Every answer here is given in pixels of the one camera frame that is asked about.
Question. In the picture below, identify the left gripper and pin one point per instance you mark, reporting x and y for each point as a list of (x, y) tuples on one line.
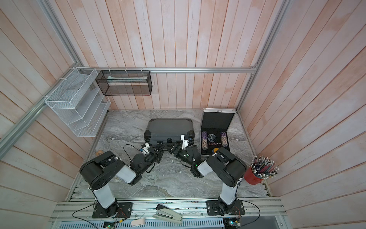
[(157, 153)]

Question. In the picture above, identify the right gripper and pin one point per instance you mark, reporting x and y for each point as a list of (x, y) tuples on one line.
[(177, 147)]

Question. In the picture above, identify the dark grey poker case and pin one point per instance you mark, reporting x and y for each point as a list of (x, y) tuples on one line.
[(168, 130)]

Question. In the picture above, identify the silver aluminium poker case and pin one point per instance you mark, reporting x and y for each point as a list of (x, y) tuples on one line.
[(214, 121)]

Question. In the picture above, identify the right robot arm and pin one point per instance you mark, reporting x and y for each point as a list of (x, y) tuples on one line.
[(227, 166)]

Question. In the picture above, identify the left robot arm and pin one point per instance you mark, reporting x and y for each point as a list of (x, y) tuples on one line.
[(100, 170)]

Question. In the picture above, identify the purple chip stack right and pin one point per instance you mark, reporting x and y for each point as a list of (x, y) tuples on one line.
[(224, 140)]

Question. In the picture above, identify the tape roll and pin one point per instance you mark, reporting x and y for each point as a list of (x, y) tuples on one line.
[(99, 152)]

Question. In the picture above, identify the grey stapler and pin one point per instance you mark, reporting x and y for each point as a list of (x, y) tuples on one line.
[(166, 214)]

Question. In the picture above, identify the pink eraser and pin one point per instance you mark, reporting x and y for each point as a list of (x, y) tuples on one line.
[(138, 222)]

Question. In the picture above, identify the black mesh basket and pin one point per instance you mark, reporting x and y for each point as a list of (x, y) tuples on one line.
[(125, 82)]

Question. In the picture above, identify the red pencil cup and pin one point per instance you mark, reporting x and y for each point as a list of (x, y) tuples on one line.
[(261, 168)]

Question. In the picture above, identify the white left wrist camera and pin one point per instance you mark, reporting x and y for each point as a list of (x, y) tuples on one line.
[(145, 148)]

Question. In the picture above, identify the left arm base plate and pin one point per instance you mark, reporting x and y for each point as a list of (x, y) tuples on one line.
[(117, 209)]

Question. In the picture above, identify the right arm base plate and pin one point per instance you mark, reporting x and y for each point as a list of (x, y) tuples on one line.
[(219, 208)]

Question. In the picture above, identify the white wire mesh shelf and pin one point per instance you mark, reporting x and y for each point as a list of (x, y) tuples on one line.
[(80, 106)]

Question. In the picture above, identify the aluminium frame rail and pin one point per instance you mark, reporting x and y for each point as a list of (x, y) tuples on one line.
[(184, 69)]

